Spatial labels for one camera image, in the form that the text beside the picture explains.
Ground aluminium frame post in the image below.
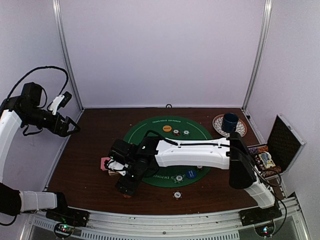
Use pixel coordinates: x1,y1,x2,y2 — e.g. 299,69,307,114
52,0,84,112
241,0,273,112

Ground red card deck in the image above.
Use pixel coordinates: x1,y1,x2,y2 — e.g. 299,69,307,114
100,157,111,171

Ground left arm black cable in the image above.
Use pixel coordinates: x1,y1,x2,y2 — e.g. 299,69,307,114
6,65,70,106

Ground orange poker chip stack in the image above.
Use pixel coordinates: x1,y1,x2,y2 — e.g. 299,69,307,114
123,194,132,199

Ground card deck box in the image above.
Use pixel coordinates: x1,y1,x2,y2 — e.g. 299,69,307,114
108,170,120,176

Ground aluminium poker chip case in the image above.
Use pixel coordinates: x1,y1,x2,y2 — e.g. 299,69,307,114
248,114,306,178

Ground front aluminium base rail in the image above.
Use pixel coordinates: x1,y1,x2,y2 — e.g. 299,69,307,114
19,192,311,240

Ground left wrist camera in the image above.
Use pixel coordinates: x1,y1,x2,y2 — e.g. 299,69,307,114
48,91,72,116

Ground green chip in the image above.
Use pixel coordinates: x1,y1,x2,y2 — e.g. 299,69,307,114
173,174,184,184
183,130,190,136

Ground dark blue mug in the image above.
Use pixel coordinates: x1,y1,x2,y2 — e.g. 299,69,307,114
221,112,239,133

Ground brown poker chip stack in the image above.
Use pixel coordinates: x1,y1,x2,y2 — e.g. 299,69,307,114
172,191,183,200

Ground right aluminium frame post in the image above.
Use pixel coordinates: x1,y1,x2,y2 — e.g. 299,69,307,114
241,0,273,112

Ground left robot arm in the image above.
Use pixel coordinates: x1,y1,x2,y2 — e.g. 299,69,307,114
0,82,81,222

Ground left aluminium frame post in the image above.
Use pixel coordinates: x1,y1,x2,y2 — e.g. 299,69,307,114
52,0,84,112

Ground patterned ceramic saucer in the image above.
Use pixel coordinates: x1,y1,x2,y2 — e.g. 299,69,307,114
212,114,248,138

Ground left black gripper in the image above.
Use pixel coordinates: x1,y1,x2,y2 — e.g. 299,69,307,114
23,106,80,137

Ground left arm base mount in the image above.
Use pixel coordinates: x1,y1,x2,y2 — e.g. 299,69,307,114
45,207,90,227

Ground round green poker mat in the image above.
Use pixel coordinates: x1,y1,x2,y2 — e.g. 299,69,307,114
120,115,217,188

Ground brown 100 poker chips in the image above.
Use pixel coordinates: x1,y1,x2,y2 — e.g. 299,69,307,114
172,129,181,136

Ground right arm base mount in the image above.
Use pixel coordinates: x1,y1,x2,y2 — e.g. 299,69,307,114
239,206,282,226

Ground orange big blind button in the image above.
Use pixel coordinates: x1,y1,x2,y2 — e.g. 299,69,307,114
162,125,172,133

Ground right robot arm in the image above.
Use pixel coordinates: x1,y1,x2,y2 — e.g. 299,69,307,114
103,130,276,221

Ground blue small blind button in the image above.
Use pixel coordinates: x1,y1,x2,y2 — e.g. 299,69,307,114
185,169,197,180

